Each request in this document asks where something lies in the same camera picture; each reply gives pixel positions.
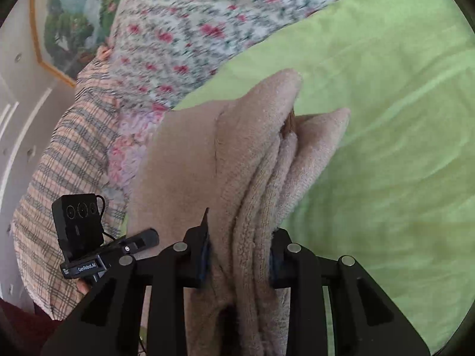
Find pink floral small pillow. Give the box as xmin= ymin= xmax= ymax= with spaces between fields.
xmin=107 ymin=104 xmax=167 ymax=202

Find beige knitted sweater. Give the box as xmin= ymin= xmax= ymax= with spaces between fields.
xmin=127 ymin=69 xmax=350 ymax=355

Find light green bed sheet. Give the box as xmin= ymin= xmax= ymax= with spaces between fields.
xmin=180 ymin=0 xmax=474 ymax=353

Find dark red sweater sleeve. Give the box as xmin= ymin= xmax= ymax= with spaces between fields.
xmin=0 ymin=300 xmax=61 ymax=355

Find black cable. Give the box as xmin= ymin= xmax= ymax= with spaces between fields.
xmin=137 ymin=321 xmax=150 ymax=355

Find framed landscape painting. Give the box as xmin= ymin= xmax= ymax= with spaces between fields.
xmin=30 ymin=0 xmax=121 ymax=86

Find person's left hand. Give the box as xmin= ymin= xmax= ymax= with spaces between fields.
xmin=77 ymin=279 xmax=91 ymax=296

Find plaid checkered blanket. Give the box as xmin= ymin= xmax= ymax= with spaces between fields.
xmin=11 ymin=59 xmax=126 ymax=320

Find black camera box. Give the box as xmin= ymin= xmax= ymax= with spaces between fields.
xmin=52 ymin=194 xmax=104 ymax=262

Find rose floral quilt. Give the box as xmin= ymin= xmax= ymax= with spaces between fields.
xmin=110 ymin=0 xmax=337 ymax=109

